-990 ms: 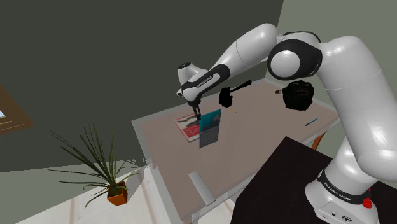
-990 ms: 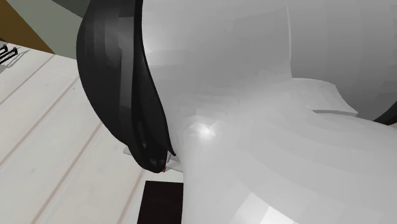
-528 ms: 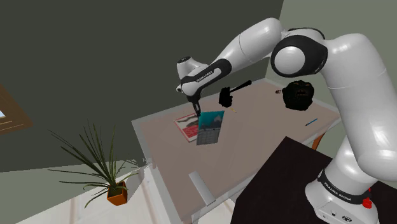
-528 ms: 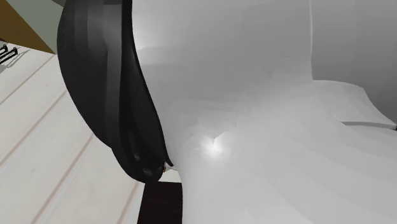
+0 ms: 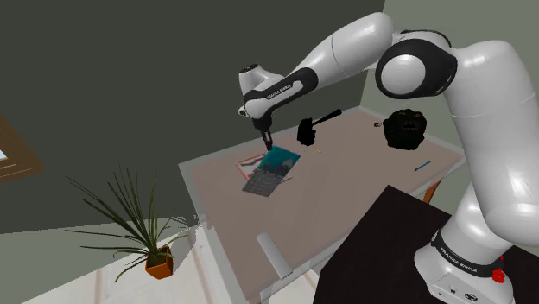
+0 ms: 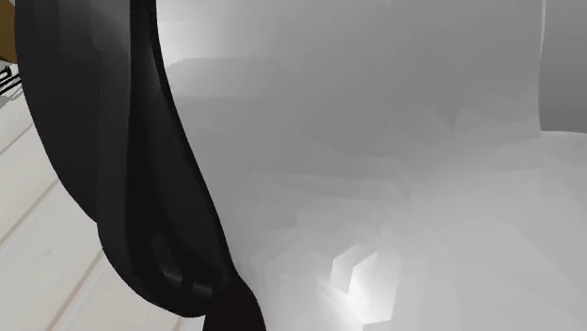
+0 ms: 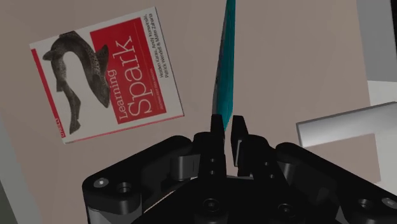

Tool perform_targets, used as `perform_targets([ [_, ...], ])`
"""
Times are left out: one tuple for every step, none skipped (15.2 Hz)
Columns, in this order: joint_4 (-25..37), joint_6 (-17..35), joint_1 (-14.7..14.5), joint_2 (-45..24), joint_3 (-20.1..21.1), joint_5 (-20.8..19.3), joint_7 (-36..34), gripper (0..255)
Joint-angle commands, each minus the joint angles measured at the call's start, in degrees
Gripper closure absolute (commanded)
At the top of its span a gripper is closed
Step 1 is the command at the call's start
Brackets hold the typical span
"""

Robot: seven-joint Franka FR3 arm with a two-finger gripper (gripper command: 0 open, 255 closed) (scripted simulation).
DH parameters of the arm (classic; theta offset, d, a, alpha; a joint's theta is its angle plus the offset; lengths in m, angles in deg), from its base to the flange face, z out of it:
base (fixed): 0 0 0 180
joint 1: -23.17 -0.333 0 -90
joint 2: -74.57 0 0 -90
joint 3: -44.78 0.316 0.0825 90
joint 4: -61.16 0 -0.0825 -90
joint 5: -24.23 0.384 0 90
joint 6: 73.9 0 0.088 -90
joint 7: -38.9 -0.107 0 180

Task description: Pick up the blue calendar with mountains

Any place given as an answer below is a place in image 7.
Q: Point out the teal thin book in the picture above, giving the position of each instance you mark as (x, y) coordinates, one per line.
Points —
(225, 77)

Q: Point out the white rectangular block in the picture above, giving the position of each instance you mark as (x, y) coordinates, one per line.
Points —
(335, 127)

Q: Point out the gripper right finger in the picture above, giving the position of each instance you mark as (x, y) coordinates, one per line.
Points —
(297, 167)

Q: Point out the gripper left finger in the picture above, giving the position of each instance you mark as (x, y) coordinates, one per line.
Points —
(186, 161)

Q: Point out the white red book with fish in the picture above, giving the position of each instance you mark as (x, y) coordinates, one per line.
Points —
(145, 62)

